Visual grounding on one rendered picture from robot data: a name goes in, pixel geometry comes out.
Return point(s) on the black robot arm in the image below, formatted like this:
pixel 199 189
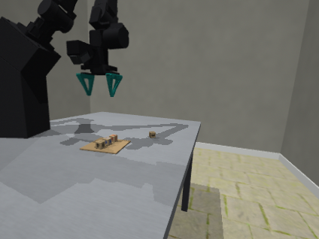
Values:
pixel 109 35

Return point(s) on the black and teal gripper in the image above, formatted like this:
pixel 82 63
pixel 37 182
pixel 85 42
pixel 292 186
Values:
pixel 100 70

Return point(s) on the tan letter block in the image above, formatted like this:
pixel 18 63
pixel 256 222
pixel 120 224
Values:
pixel 152 134
pixel 100 144
pixel 114 137
pixel 107 140

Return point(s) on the tan flat mat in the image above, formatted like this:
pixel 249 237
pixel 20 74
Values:
pixel 113 148

